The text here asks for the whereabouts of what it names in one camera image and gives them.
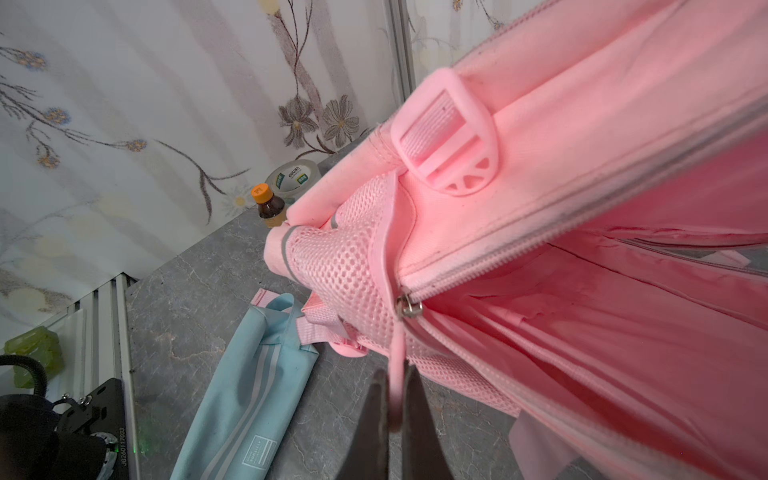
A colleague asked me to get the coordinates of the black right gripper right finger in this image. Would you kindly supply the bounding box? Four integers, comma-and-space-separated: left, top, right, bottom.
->
401, 365, 454, 480

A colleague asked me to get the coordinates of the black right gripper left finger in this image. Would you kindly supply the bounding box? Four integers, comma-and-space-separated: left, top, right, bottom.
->
336, 369, 389, 480

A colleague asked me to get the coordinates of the pink student backpack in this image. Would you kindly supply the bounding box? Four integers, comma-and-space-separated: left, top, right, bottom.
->
264, 1, 767, 479

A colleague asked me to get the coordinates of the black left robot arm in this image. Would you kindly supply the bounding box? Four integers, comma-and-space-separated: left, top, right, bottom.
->
1, 354, 116, 479

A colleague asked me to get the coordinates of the teal pencil pouch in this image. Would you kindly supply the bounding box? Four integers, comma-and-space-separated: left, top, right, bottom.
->
171, 290, 318, 479

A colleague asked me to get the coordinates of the orange cap brown bottle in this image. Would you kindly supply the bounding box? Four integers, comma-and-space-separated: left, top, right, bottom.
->
251, 183, 287, 228

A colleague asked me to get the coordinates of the white tape roll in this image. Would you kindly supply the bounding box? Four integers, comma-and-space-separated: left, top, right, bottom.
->
265, 159, 322, 204

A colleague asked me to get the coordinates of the green connector block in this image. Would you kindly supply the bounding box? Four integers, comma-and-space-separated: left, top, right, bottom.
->
4, 326, 66, 380

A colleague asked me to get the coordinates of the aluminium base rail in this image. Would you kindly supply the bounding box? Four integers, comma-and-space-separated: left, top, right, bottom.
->
43, 273, 140, 479

